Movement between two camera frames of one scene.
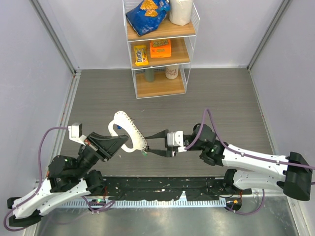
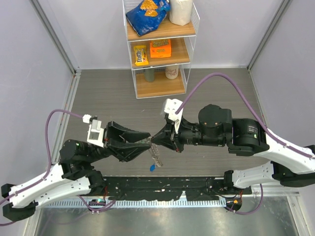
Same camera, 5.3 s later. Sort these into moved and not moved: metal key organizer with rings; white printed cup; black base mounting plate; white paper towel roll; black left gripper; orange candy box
Moved: metal key organizer with rings; black left gripper
Not moved: black base mounting plate; white printed cup; white paper towel roll; orange candy box
